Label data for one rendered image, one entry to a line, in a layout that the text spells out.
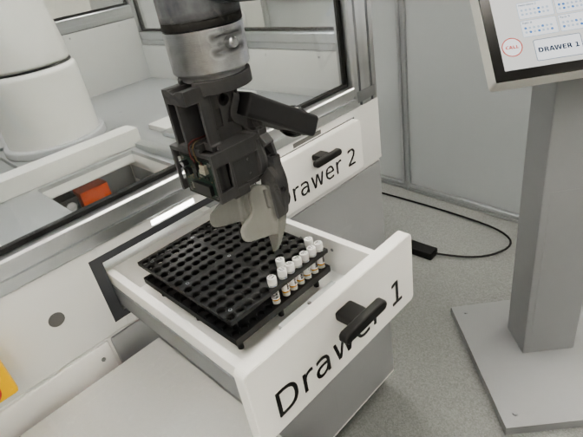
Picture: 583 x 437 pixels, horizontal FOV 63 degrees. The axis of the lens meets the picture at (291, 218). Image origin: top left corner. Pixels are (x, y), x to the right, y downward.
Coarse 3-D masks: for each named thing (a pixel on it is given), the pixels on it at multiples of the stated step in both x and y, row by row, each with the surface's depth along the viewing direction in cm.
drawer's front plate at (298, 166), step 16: (336, 128) 96; (352, 128) 98; (320, 144) 92; (336, 144) 96; (352, 144) 100; (288, 160) 87; (304, 160) 90; (336, 160) 97; (352, 160) 101; (288, 176) 88; (304, 176) 91; (320, 176) 95; (336, 176) 99; (304, 192) 93; (320, 192) 96
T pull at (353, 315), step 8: (344, 304) 53; (352, 304) 53; (376, 304) 52; (384, 304) 53; (336, 312) 53; (344, 312) 52; (352, 312) 52; (360, 312) 52; (368, 312) 52; (376, 312) 52; (344, 320) 52; (352, 320) 51; (360, 320) 51; (368, 320) 51; (344, 328) 50; (352, 328) 50; (360, 328) 50; (344, 336) 49; (352, 336) 50
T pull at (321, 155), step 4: (336, 148) 92; (320, 152) 92; (324, 152) 91; (328, 152) 91; (332, 152) 91; (336, 152) 91; (340, 152) 92; (312, 156) 91; (316, 156) 90; (320, 156) 90; (324, 156) 89; (328, 156) 90; (332, 156) 90; (336, 156) 91; (316, 160) 88; (320, 160) 88; (324, 160) 89; (328, 160) 90; (316, 164) 88; (320, 164) 88; (324, 164) 89
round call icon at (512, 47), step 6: (516, 36) 96; (504, 42) 96; (510, 42) 96; (516, 42) 96; (504, 48) 96; (510, 48) 96; (516, 48) 96; (522, 48) 96; (504, 54) 96; (510, 54) 96; (516, 54) 96; (522, 54) 95
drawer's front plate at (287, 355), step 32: (384, 256) 57; (352, 288) 54; (384, 288) 59; (320, 320) 51; (384, 320) 62; (256, 352) 47; (288, 352) 48; (320, 352) 53; (352, 352) 58; (256, 384) 46; (320, 384) 55; (256, 416) 47; (288, 416) 51
